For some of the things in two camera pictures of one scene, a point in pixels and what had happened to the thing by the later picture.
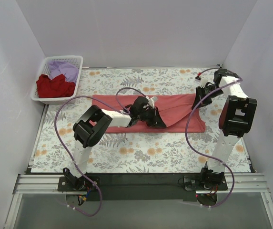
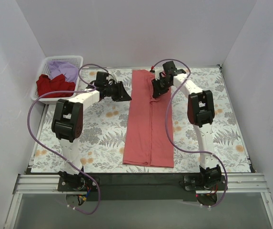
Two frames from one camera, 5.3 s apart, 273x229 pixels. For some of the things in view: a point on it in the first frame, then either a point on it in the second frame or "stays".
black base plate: x=142 y=187 stays
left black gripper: x=155 y=116 -> x=119 y=90
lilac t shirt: x=70 y=71 stays
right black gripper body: x=202 y=93 -> x=158 y=83
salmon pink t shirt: x=175 y=111 -> x=148 y=139
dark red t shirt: x=55 y=88 stays
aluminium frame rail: x=36 y=184 stays
